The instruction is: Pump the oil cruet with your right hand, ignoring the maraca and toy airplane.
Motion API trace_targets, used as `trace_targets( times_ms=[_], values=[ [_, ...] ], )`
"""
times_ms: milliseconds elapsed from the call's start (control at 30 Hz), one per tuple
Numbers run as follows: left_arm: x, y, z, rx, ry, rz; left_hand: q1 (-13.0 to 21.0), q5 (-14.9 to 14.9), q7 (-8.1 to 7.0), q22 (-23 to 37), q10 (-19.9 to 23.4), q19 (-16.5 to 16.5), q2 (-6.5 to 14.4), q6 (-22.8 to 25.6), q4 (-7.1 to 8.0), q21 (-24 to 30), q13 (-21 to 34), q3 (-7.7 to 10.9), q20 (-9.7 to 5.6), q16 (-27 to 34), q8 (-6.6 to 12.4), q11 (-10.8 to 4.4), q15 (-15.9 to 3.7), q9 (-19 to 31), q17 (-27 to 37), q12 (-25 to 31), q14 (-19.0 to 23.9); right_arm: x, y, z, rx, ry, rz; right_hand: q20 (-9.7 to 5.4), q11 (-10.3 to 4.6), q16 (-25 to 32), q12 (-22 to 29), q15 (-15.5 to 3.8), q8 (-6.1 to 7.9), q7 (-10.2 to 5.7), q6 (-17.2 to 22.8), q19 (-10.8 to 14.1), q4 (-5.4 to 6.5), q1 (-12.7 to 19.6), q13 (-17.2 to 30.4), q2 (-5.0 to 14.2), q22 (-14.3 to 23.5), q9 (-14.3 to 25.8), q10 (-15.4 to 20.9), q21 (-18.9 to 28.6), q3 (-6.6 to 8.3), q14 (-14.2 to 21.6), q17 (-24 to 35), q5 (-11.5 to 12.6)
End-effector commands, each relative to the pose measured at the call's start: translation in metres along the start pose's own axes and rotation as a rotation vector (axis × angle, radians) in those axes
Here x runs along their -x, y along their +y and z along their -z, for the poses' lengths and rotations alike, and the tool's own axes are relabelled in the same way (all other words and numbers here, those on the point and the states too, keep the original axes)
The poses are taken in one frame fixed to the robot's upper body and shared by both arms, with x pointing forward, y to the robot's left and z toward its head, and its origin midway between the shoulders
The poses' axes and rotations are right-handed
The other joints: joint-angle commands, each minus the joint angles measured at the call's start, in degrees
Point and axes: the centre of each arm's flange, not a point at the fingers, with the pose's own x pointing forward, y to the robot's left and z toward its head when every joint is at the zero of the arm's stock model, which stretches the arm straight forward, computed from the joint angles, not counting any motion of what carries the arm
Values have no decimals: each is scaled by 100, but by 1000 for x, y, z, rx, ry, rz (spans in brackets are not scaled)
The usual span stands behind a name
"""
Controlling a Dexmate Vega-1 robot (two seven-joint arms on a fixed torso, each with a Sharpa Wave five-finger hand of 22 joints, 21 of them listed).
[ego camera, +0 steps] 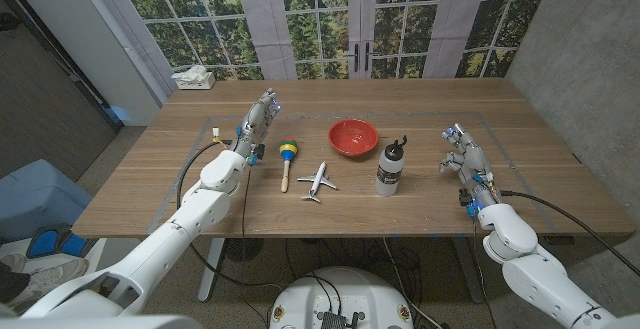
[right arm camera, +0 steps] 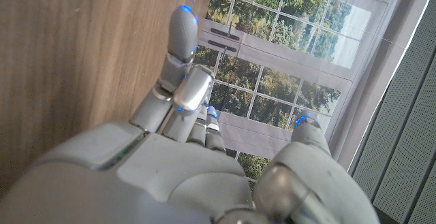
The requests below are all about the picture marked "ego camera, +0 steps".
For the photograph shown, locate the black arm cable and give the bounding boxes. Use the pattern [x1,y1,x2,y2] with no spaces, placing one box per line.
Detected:
[175,139,286,290]
[499,190,640,278]

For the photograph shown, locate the white table leg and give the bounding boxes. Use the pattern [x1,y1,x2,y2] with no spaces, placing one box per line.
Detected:
[197,237,226,304]

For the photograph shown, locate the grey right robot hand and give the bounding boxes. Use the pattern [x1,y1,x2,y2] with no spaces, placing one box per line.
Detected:
[438,122,501,208]

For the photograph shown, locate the blue-grey upholstered seat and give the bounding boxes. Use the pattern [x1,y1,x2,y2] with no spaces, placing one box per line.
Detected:
[0,158,94,243]

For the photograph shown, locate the white toy airplane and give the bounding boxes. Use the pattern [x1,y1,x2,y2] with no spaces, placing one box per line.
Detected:
[296,161,339,204]

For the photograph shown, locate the colourful wooden maraca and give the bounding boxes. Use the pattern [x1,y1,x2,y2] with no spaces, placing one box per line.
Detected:
[278,137,299,194]

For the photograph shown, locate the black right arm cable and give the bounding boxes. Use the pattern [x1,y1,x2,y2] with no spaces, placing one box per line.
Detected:
[499,190,640,278]

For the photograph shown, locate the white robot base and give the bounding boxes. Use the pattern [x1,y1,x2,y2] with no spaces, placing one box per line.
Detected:
[268,267,415,329]

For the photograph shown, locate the white tissue box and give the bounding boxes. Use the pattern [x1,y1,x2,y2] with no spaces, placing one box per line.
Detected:
[171,65,217,91]

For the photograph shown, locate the red bowl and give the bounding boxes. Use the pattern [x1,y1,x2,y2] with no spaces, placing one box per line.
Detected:
[327,118,380,158]

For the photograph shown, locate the printed window backdrop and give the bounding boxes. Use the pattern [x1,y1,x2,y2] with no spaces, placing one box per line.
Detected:
[79,0,556,81]

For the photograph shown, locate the white oil cruet black pump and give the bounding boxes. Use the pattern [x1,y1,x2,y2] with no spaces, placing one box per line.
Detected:
[375,135,409,198]

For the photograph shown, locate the white sneaker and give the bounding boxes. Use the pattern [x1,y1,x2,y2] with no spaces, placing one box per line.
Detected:
[7,257,90,308]

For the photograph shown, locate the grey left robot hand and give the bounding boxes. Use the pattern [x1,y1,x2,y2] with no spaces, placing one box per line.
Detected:
[230,87,282,166]

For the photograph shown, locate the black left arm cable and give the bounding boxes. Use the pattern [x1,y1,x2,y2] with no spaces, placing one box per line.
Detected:
[175,139,286,290]

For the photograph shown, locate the blue and black foot pedal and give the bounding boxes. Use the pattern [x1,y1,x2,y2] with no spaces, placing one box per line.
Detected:
[25,222,99,260]

